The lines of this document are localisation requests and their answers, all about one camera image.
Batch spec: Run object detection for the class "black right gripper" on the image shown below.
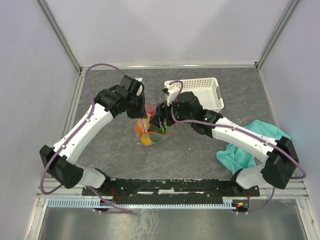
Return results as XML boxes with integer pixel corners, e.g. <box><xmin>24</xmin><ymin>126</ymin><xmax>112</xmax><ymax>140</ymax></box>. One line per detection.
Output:
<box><xmin>149</xmin><ymin>96</ymin><xmax>194</xmax><ymax>130</ymax></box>

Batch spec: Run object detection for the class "green toy watermelon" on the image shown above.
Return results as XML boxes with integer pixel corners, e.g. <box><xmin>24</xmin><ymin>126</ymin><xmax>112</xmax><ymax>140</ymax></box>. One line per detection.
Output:
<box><xmin>161</xmin><ymin>125</ymin><xmax>171</xmax><ymax>135</ymax></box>

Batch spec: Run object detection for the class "toy orange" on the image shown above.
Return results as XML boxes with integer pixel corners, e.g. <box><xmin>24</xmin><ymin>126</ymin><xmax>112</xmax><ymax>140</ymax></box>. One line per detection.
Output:
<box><xmin>134</xmin><ymin>124</ymin><xmax>144</xmax><ymax>136</ymax></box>

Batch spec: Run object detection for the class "yellow toy lemon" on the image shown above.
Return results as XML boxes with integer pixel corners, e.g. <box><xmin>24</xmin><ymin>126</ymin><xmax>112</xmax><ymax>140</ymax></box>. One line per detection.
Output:
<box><xmin>140</xmin><ymin>133</ymin><xmax>154</xmax><ymax>146</ymax></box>

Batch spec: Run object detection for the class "white perforated plastic basket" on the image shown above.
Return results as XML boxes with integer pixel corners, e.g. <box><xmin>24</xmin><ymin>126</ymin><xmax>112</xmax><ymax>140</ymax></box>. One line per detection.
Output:
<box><xmin>180</xmin><ymin>77</ymin><xmax>224</xmax><ymax>113</ymax></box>

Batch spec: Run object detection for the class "toy peach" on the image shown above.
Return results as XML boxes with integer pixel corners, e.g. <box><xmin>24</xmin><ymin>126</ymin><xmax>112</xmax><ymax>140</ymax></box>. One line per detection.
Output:
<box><xmin>144</xmin><ymin>113</ymin><xmax>154</xmax><ymax>131</ymax></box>

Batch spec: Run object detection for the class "dark green toy avocado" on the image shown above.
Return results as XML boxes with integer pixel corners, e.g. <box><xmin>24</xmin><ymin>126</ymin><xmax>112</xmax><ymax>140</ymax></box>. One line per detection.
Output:
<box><xmin>150</xmin><ymin>126</ymin><xmax>165</xmax><ymax>143</ymax></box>

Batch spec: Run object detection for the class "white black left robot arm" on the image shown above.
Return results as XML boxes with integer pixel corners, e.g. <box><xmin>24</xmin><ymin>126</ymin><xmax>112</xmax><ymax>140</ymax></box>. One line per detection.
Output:
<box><xmin>40</xmin><ymin>75</ymin><xmax>147</xmax><ymax>195</ymax></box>

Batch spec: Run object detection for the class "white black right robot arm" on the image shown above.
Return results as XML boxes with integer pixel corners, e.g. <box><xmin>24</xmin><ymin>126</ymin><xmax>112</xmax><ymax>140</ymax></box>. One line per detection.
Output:
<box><xmin>149</xmin><ymin>91</ymin><xmax>299</xmax><ymax>196</ymax></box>

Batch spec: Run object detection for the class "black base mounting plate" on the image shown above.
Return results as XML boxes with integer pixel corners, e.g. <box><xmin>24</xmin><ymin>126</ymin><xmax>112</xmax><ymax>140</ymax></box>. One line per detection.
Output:
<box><xmin>95</xmin><ymin>178</ymin><xmax>260</xmax><ymax>206</ymax></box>

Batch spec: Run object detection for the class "teal cloth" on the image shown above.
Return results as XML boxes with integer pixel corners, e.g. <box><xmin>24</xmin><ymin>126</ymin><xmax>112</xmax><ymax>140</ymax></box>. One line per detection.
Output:
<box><xmin>216</xmin><ymin>119</ymin><xmax>292</xmax><ymax>176</ymax></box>

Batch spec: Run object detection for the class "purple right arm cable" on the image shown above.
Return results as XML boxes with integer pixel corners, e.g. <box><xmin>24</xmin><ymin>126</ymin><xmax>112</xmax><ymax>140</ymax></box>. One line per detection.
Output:
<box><xmin>169</xmin><ymin>79</ymin><xmax>307</xmax><ymax>215</ymax></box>

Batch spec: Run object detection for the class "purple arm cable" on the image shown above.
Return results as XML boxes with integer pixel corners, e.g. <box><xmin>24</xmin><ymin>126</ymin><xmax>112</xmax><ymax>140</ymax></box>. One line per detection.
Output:
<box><xmin>39</xmin><ymin>63</ymin><xmax>133</xmax><ymax>215</ymax></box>
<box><xmin>169</xmin><ymin>79</ymin><xmax>307</xmax><ymax>215</ymax></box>

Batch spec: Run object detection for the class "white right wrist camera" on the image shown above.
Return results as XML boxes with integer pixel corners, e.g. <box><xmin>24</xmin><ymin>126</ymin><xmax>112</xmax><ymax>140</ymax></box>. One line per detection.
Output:
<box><xmin>162</xmin><ymin>80</ymin><xmax>184</xmax><ymax>106</ymax></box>

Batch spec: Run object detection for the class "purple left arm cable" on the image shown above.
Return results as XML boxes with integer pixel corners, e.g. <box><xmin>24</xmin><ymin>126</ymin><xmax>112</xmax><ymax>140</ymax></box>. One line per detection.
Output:
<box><xmin>39</xmin><ymin>63</ymin><xmax>133</xmax><ymax>215</ymax></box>

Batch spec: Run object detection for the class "light blue cable duct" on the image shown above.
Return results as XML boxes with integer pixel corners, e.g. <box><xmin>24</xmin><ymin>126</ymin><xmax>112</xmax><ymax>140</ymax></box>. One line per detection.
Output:
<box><xmin>46</xmin><ymin>197</ymin><xmax>241</xmax><ymax>208</ymax></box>

